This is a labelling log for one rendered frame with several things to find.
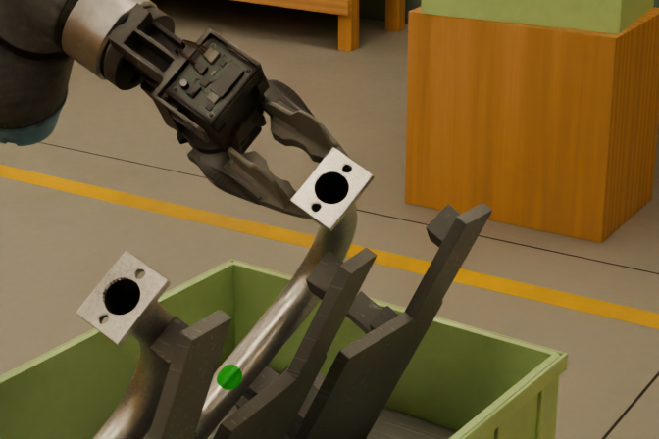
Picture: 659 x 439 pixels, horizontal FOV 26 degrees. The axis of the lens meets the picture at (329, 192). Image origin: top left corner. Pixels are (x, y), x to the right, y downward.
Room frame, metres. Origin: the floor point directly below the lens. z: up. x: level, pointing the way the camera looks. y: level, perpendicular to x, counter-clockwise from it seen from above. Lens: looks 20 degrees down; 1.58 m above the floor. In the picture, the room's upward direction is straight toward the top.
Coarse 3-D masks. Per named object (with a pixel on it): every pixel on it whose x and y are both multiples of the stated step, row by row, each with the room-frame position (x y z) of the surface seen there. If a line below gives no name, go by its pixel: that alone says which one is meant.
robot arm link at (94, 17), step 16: (80, 0) 1.11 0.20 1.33; (96, 0) 1.11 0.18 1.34; (112, 0) 1.11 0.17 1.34; (128, 0) 1.11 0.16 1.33; (144, 0) 1.12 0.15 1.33; (80, 16) 1.11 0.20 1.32; (96, 16) 1.10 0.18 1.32; (112, 16) 1.10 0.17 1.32; (64, 32) 1.11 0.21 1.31; (80, 32) 1.10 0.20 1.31; (96, 32) 1.10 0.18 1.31; (64, 48) 1.12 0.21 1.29; (80, 48) 1.10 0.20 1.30; (96, 48) 1.10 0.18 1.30; (80, 64) 1.12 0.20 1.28; (96, 64) 1.10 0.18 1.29
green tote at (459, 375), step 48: (192, 288) 1.41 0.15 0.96; (240, 288) 1.46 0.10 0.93; (96, 336) 1.29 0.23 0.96; (240, 336) 1.46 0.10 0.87; (336, 336) 1.38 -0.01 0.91; (432, 336) 1.32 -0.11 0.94; (480, 336) 1.29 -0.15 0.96; (0, 384) 1.18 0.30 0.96; (48, 384) 1.23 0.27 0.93; (96, 384) 1.28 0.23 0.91; (432, 384) 1.32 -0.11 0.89; (480, 384) 1.28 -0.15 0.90; (528, 384) 1.18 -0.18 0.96; (0, 432) 1.18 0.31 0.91; (48, 432) 1.23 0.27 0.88; (96, 432) 1.28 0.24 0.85; (480, 432) 1.10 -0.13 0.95; (528, 432) 1.19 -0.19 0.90
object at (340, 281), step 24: (336, 264) 1.06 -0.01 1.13; (360, 264) 1.05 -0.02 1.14; (312, 288) 1.06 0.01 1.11; (336, 288) 1.04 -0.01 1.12; (336, 312) 1.05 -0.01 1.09; (312, 336) 1.05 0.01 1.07; (312, 360) 1.07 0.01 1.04; (288, 384) 1.05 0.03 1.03; (312, 384) 1.11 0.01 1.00; (240, 408) 1.00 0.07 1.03; (264, 408) 1.01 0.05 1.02; (288, 408) 1.08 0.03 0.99; (216, 432) 0.98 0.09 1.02; (240, 432) 0.99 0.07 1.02; (264, 432) 1.05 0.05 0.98
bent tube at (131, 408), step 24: (120, 264) 0.90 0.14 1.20; (144, 264) 0.90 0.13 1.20; (96, 288) 0.89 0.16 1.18; (120, 288) 0.91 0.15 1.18; (144, 288) 0.89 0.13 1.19; (96, 312) 0.88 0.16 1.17; (120, 312) 0.91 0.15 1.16; (144, 312) 0.88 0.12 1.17; (168, 312) 0.94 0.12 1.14; (120, 336) 0.87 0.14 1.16; (144, 336) 0.91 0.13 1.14; (144, 360) 0.95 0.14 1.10; (144, 384) 0.95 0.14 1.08; (120, 408) 0.96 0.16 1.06; (144, 408) 0.95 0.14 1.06; (120, 432) 0.94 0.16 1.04; (144, 432) 0.95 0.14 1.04
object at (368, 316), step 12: (360, 300) 1.24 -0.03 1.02; (372, 300) 1.24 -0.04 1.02; (348, 312) 1.23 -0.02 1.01; (360, 312) 1.23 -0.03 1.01; (372, 312) 1.23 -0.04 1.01; (384, 312) 1.20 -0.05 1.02; (360, 324) 1.22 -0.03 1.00; (372, 324) 1.19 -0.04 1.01; (312, 396) 1.15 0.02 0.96; (300, 408) 1.14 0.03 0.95; (300, 420) 1.16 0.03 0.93
